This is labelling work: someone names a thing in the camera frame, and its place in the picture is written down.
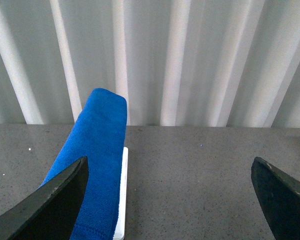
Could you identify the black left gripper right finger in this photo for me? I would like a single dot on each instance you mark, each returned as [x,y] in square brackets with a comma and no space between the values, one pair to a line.
[279,197]

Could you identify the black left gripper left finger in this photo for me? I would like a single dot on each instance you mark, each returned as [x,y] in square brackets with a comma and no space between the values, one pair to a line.
[51,211]

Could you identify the blue microfiber cloth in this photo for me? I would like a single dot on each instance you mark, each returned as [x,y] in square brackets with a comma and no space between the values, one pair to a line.
[99,134]

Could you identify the white towel rack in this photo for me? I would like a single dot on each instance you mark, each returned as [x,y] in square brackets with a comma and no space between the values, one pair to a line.
[119,233]

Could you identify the white pleated curtain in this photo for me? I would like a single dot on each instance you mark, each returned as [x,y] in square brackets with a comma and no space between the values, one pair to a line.
[210,63]

